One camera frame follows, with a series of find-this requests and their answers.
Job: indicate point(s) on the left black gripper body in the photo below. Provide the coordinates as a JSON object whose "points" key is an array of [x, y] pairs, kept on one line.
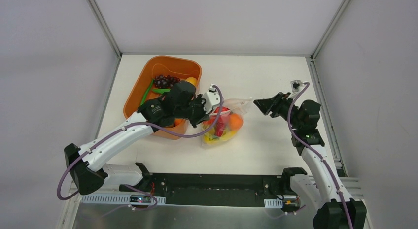
{"points": [[200, 110]]}

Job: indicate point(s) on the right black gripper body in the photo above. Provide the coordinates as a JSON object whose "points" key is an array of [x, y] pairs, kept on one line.
{"points": [[278, 105]]}

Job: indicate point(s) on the red toy strawberry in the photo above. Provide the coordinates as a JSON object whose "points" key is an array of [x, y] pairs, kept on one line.
{"points": [[222, 110]]}

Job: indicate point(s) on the orange toy tangerine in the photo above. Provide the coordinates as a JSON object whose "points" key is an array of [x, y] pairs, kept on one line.
{"points": [[235, 121]]}

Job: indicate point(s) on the yellow banana bunch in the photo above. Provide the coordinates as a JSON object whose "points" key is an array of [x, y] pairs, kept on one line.
{"points": [[210, 138]]}

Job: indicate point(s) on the long red toy chili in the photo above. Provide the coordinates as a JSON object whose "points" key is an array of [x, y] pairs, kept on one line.
{"points": [[220, 126]]}

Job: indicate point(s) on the clear zip top bag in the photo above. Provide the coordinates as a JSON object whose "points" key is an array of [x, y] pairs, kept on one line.
{"points": [[228, 124]]}

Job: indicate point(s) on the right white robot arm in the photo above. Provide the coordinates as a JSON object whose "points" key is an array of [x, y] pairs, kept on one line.
{"points": [[333, 204]]}

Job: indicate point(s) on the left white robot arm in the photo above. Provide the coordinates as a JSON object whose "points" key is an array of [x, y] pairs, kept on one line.
{"points": [[88, 164]]}

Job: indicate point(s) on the orange green toy mango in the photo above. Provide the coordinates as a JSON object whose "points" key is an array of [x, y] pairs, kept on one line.
{"points": [[178, 121]]}

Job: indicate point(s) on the yellow orange toy fruit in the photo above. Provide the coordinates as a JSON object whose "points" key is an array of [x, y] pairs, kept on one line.
{"points": [[192, 81]]}

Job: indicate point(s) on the dark purple toy grapes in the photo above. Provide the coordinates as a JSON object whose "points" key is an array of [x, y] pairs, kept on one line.
{"points": [[165, 82]]}

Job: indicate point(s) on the green toy chili pepper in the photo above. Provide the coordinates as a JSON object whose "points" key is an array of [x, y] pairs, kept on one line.
{"points": [[145, 94]]}

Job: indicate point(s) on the orange plastic bin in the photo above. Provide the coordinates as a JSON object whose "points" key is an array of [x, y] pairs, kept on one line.
{"points": [[160, 65]]}

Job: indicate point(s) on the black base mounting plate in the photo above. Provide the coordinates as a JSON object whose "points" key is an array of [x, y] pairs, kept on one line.
{"points": [[219, 190]]}

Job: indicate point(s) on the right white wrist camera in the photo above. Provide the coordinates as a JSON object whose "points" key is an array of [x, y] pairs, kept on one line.
{"points": [[296, 85]]}

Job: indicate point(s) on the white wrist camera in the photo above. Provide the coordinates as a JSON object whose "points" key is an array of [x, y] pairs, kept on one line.
{"points": [[212, 98], [296, 85]]}

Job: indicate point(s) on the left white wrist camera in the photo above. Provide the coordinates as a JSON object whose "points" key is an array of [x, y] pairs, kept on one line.
{"points": [[212, 98]]}

